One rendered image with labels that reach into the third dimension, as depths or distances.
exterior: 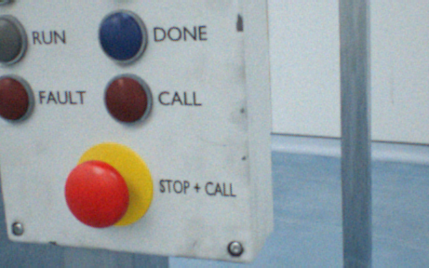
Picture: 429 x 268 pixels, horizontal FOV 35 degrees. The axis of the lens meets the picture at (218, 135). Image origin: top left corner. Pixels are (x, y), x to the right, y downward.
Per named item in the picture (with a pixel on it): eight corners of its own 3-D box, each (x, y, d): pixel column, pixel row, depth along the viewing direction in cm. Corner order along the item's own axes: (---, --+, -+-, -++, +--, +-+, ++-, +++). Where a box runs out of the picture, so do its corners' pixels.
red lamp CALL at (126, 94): (146, 126, 39) (142, 76, 38) (103, 124, 40) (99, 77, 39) (153, 122, 40) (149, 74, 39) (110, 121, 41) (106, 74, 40)
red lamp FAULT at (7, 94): (27, 123, 42) (22, 77, 41) (-10, 122, 43) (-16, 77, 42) (35, 120, 42) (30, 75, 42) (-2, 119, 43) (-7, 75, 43)
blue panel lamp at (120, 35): (141, 61, 38) (137, 11, 38) (98, 62, 39) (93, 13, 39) (148, 60, 39) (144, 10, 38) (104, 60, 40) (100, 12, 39)
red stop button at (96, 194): (123, 235, 39) (116, 166, 38) (61, 230, 40) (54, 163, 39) (157, 209, 43) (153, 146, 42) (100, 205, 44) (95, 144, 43)
